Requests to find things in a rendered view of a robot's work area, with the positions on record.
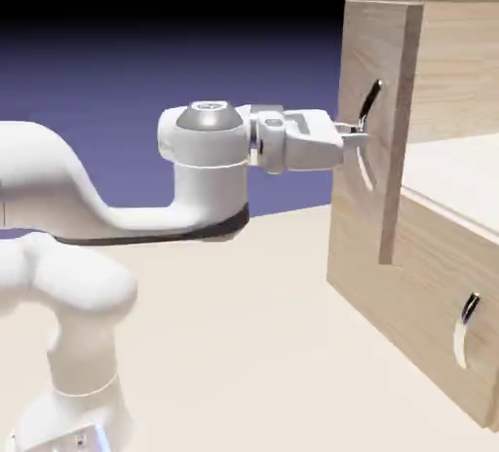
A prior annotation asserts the light wood cabinet door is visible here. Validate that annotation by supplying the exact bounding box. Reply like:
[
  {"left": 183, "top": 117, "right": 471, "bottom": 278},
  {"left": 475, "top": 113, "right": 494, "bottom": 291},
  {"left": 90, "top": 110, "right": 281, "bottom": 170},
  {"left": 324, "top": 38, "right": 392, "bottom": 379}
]
[
  {"left": 326, "top": 0, "right": 426, "bottom": 267},
  {"left": 326, "top": 191, "right": 499, "bottom": 431}
]

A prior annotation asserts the light wood cabinet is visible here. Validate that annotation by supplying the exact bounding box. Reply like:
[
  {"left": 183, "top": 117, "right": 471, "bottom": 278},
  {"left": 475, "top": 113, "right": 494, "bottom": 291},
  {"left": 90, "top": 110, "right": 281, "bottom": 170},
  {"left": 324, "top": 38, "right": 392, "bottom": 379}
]
[{"left": 326, "top": 0, "right": 499, "bottom": 431}]

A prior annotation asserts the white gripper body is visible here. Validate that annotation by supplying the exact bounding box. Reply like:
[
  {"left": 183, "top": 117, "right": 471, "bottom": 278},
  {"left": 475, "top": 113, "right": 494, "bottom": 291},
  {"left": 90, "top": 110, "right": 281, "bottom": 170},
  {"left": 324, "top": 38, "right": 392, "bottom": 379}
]
[{"left": 283, "top": 107, "right": 346, "bottom": 173}]

